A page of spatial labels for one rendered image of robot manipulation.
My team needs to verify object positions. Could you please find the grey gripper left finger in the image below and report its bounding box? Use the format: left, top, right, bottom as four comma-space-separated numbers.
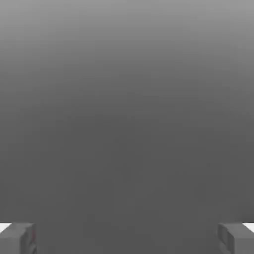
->
0, 222, 38, 254

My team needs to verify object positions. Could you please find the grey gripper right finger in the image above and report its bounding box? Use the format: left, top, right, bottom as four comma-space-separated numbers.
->
217, 222, 254, 254

